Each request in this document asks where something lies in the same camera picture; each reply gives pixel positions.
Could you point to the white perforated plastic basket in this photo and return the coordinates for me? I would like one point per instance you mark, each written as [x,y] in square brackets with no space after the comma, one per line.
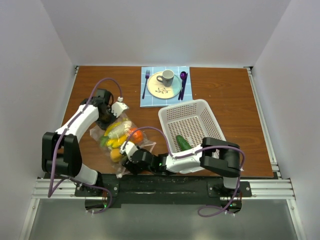
[193,120]

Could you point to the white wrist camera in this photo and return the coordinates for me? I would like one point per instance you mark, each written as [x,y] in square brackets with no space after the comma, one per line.
[128,149]
[119,107]

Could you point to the purple plastic knife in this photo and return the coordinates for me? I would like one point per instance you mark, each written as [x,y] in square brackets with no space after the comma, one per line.
[182,88]

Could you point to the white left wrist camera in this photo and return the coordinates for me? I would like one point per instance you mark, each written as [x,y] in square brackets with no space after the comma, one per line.
[119,107]

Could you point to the orange fake orange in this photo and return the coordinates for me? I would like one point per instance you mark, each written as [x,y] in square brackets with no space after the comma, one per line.
[115,155]

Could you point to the clear zip top bag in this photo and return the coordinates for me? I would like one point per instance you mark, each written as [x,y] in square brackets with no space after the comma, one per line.
[98,135]

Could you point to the grey ceramic mug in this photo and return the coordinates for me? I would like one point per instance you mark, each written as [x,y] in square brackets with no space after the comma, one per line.
[166,78]

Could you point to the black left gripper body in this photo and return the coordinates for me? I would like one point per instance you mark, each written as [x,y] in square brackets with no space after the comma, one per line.
[105,120]

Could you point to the orange felt fake food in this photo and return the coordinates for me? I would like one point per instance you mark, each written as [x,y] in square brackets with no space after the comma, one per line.
[137,137]

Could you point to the dark green felt cucumber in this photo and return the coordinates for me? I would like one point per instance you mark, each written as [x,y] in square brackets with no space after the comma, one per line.
[182,143]

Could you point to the yellow felt fake food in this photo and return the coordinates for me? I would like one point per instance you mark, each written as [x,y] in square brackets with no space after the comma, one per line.
[122,140]

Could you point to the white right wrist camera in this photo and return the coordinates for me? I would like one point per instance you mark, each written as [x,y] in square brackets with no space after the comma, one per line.
[128,149]

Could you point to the small yellow banana bunch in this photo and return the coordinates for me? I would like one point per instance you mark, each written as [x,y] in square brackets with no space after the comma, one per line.
[112,143]

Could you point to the cream and teal plate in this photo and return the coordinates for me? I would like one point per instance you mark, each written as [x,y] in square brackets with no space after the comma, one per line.
[160,91]

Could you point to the purple plastic spoon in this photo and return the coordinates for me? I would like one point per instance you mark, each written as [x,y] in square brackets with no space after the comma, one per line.
[183,75]

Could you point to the purple plastic fork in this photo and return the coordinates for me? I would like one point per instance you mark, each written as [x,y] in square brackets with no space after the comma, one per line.
[147,76]

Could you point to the yellow fake banana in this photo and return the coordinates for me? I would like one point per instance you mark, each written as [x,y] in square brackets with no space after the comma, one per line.
[111,127]

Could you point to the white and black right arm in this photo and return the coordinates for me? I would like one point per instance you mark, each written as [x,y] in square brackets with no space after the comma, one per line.
[223,158]

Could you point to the pale white-green fake vegetable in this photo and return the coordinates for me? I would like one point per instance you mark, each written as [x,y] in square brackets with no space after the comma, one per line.
[120,130]

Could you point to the aluminium frame rail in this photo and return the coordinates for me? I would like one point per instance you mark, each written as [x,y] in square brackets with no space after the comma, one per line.
[260,189]

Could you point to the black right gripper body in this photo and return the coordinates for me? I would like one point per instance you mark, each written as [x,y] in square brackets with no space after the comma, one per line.
[136,169]

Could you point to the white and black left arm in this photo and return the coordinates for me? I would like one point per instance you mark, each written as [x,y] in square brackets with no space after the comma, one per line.
[61,153]

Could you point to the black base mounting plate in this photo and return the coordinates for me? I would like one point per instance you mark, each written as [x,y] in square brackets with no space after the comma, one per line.
[166,190]

